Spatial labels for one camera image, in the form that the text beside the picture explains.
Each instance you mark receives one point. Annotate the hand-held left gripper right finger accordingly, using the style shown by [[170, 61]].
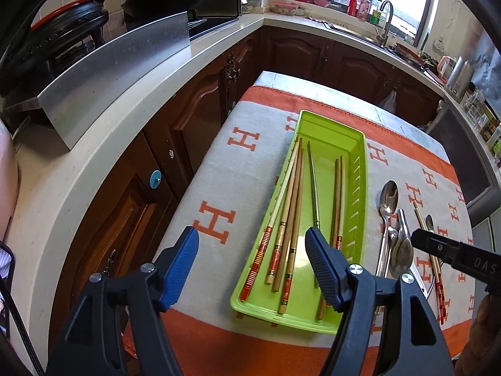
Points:
[[325, 266]]

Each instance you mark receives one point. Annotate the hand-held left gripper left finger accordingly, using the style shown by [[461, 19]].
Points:
[[182, 266]]

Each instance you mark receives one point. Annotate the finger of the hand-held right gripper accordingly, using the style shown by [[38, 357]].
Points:
[[434, 244]]

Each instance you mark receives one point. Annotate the white ceramic spoon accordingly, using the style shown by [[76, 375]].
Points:
[[422, 285]]

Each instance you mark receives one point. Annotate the wooden chopstick patterned end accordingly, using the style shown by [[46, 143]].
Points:
[[287, 290], [280, 243]]

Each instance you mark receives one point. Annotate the chopsticks pair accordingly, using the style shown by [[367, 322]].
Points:
[[440, 297]]

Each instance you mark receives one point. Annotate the plain bamboo chopstick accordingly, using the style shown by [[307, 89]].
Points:
[[289, 227]]

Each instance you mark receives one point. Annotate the bundle of wooden chopsticks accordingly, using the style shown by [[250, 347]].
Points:
[[256, 260]]

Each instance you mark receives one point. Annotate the green plastic utensil tray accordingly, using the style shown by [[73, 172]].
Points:
[[325, 133]]

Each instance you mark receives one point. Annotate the person's right hand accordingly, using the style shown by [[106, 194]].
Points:
[[487, 329]]

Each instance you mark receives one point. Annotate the grey metal cabinet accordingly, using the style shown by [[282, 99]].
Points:
[[462, 156]]

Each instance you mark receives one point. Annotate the orange beige printed blanket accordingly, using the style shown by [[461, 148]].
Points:
[[235, 188]]

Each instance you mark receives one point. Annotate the row of spice jars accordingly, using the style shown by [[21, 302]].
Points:
[[479, 113]]

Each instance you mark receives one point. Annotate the white plastic bag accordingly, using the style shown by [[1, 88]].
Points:
[[388, 102]]

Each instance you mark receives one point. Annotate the brown wooden cabinets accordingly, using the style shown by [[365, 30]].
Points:
[[195, 98]]

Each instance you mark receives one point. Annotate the steel kettle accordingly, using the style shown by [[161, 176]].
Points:
[[461, 76]]

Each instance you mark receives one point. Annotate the white kitchen countertop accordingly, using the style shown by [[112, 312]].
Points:
[[129, 98]]

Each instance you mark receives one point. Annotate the white orange kettle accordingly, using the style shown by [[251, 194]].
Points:
[[445, 68]]

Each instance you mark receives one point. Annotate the pink appliance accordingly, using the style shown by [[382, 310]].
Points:
[[7, 180]]

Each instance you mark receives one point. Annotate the red pan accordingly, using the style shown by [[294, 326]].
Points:
[[407, 51]]

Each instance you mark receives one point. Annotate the stainless steel splash panel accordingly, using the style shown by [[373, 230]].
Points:
[[117, 74]]

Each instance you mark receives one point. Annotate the steel kitchen faucet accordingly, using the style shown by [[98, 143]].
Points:
[[387, 27]]

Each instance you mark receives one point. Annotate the green bottle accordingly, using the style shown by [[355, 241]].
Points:
[[377, 18]]

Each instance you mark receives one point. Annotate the black glass stove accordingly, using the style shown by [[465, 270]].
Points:
[[211, 25]]

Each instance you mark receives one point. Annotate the pink bottle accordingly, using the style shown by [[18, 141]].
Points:
[[365, 8]]

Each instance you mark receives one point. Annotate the red bottle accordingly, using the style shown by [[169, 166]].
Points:
[[354, 4]]

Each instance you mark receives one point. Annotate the clear food container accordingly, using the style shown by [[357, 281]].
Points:
[[285, 8]]

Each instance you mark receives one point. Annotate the black pot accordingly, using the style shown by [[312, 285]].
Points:
[[139, 8]]

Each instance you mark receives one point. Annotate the black pressure cooker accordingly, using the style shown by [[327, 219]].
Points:
[[58, 19]]

